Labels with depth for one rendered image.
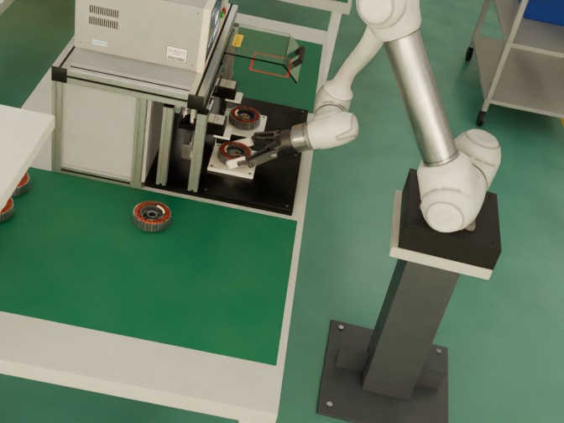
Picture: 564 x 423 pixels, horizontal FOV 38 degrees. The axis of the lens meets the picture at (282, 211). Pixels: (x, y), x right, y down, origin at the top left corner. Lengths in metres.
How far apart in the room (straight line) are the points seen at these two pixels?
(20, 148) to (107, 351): 0.54
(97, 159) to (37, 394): 0.87
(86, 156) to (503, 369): 1.84
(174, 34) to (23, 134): 0.66
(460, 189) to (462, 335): 1.29
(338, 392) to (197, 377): 1.12
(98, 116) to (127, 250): 0.42
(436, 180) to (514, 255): 1.77
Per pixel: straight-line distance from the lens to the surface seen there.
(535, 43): 4.86
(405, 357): 2.98
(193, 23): 2.43
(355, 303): 3.46
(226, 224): 2.49
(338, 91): 2.68
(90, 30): 2.52
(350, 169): 4.24
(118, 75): 2.43
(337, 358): 3.13
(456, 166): 2.31
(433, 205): 2.30
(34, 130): 2.00
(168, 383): 2.03
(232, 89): 2.83
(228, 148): 2.72
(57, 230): 2.42
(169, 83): 2.41
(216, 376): 2.06
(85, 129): 2.54
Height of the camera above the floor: 2.29
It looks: 37 degrees down
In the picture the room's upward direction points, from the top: 12 degrees clockwise
